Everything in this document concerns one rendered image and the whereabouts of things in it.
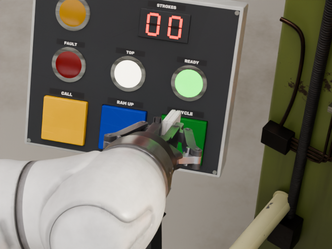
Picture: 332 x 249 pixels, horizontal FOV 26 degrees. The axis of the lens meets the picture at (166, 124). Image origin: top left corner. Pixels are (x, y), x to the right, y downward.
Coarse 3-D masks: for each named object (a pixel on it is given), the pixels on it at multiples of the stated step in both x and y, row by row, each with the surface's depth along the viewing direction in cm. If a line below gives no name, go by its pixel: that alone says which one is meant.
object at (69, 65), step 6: (60, 54) 117; (66, 54) 117; (72, 54) 116; (60, 60) 117; (66, 60) 117; (72, 60) 117; (78, 60) 116; (60, 66) 117; (66, 66) 117; (72, 66) 117; (78, 66) 117; (60, 72) 118; (66, 72) 117; (72, 72) 117; (78, 72) 117
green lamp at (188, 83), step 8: (184, 72) 114; (192, 72) 113; (176, 80) 114; (184, 80) 114; (192, 80) 114; (200, 80) 113; (176, 88) 115; (184, 88) 114; (192, 88) 114; (200, 88) 114; (192, 96) 114
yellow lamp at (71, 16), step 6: (66, 0) 114; (72, 0) 114; (78, 0) 114; (60, 6) 115; (66, 6) 115; (72, 6) 114; (78, 6) 114; (60, 12) 115; (66, 12) 115; (72, 12) 115; (78, 12) 114; (84, 12) 114; (66, 18) 115; (72, 18) 115; (78, 18) 115; (84, 18) 115; (66, 24) 115; (72, 24) 115; (78, 24) 115
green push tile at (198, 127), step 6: (180, 120) 115; (186, 120) 115; (192, 120) 115; (198, 120) 115; (186, 126) 115; (192, 126) 115; (198, 126) 115; (204, 126) 115; (198, 132) 115; (204, 132) 115; (198, 138) 115; (204, 138) 115; (180, 144) 116; (198, 144) 116; (204, 144) 116; (180, 150) 117
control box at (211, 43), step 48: (48, 0) 115; (96, 0) 114; (144, 0) 112; (192, 0) 111; (48, 48) 117; (96, 48) 116; (144, 48) 114; (192, 48) 113; (240, 48) 115; (96, 96) 118; (144, 96) 116; (48, 144) 122; (96, 144) 120
